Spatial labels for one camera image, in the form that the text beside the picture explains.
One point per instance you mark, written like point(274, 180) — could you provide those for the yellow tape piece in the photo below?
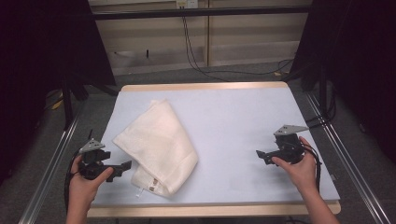
point(57, 104)

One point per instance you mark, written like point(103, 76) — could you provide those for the person's left hand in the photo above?
point(81, 189)

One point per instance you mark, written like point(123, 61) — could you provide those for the metal floor rail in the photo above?
point(46, 180)
point(351, 168)

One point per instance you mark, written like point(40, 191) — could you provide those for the white wall socket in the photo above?
point(186, 3)

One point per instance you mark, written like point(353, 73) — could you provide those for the person's right hand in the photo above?
point(302, 174)

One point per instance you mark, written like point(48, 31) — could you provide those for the black curtain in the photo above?
point(358, 62)
point(37, 62)

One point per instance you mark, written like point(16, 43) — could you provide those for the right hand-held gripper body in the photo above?
point(289, 147)

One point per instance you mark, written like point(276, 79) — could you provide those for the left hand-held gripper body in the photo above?
point(93, 157)

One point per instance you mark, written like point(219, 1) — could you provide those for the light blue table mat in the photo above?
point(233, 124)

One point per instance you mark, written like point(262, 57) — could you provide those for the black stand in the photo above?
point(303, 76)
point(67, 105)

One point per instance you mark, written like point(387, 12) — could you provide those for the small black floor object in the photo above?
point(90, 134)

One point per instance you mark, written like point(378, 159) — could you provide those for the black horizontal bar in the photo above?
point(202, 12)

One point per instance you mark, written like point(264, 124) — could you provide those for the white towel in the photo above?
point(155, 146)

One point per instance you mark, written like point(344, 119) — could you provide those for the wooden table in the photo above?
point(202, 211)

